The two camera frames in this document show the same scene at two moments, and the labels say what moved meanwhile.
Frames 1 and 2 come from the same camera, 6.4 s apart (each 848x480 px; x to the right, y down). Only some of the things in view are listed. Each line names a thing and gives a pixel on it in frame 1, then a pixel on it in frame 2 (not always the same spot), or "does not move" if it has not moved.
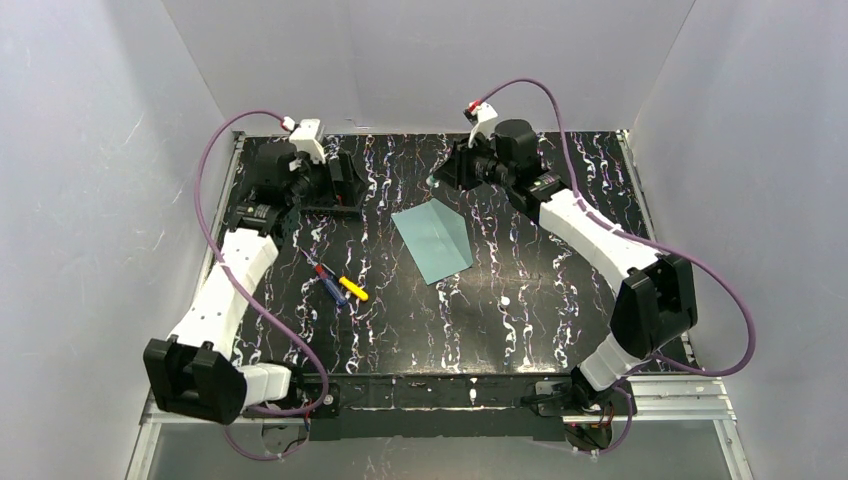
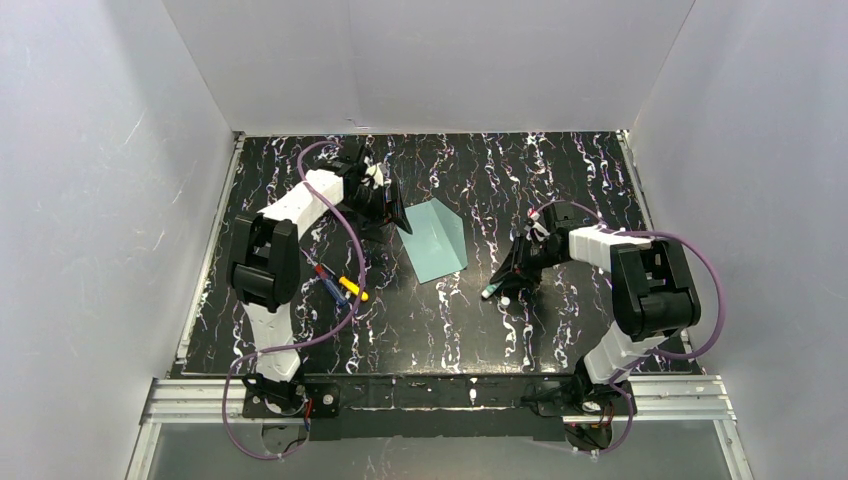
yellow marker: (355, 290) does not move
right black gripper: (464, 168) → (523, 258)
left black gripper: (333, 183) → (382, 201)
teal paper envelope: (436, 239) does not move
